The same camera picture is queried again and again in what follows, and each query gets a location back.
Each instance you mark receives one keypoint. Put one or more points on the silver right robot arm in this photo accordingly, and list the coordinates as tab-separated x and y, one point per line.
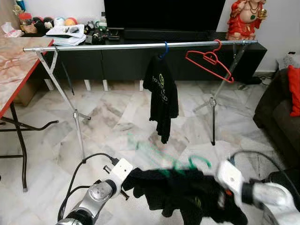
276	197

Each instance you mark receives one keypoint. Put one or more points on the red lid jar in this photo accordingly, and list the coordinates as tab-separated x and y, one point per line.
26	24

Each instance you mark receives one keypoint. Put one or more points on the silver metal clothes rack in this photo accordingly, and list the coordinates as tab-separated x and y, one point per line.
117	46

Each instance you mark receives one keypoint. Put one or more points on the black plush toy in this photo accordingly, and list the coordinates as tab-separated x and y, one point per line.
37	25
48	24

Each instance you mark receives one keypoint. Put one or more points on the black soundbar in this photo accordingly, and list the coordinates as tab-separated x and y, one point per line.
164	35

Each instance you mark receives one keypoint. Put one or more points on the trophy with blue ball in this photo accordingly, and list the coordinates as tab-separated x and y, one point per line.
18	7

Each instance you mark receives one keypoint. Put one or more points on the black TV cabinet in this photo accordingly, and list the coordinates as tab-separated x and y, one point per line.
117	63

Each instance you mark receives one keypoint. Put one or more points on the red plastic hanger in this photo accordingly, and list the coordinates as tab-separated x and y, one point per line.
211	57

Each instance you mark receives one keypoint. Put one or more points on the black yellow logo shirt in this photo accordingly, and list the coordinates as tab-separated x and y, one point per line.
187	192

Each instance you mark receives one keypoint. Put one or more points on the blue plastic hanger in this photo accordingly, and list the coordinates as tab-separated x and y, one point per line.
166	48

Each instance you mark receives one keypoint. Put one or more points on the black flat television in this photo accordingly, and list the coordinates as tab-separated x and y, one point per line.
164	14

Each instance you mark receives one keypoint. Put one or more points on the green plastic hanger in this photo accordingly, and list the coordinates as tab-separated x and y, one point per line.
201	157

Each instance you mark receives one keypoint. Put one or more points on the black fonemax print t-shirt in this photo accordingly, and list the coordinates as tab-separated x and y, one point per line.
161	103

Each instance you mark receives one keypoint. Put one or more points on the dark brown sofa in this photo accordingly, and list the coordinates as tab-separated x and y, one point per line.
276	122

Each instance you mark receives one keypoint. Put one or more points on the white tissue pack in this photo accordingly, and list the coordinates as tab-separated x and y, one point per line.
13	32

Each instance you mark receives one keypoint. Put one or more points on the white lace side table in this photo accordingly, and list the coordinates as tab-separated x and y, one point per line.
290	61

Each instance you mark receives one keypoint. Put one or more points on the clear plastic bottle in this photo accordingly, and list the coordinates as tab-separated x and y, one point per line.
103	21

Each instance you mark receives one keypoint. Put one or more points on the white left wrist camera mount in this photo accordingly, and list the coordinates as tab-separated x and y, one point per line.
122	169

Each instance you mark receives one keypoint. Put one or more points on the red cushion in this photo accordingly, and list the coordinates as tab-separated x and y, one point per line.
294	91

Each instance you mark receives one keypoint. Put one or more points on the orange yellow ball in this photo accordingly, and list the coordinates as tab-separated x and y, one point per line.
71	22

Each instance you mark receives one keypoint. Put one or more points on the marble top folding table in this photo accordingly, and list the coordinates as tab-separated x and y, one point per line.
18	65

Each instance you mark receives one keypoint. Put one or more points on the light wooden sideboard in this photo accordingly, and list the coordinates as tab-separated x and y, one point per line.
5	16

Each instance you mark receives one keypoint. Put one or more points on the white blue ball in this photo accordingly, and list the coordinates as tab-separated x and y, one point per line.
59	21

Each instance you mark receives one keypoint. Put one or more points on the red laughing buddha statue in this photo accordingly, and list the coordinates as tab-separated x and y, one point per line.
243	23

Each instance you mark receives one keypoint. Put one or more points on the light brown box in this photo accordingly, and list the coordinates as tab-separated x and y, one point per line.
28	96

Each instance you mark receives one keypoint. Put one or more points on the white paper stack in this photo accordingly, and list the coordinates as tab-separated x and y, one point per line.
65	37

